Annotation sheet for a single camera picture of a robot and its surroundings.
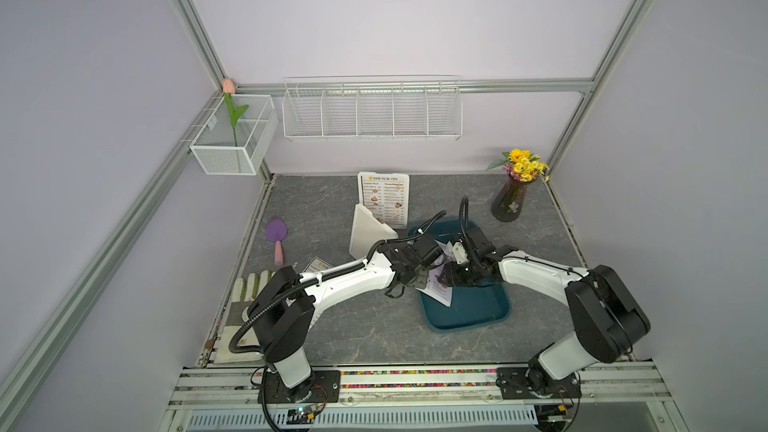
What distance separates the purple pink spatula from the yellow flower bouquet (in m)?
0.76

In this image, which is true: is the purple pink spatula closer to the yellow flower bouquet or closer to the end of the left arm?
the end of the left arm

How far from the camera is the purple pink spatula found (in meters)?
0.98

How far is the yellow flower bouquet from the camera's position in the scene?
907 mm
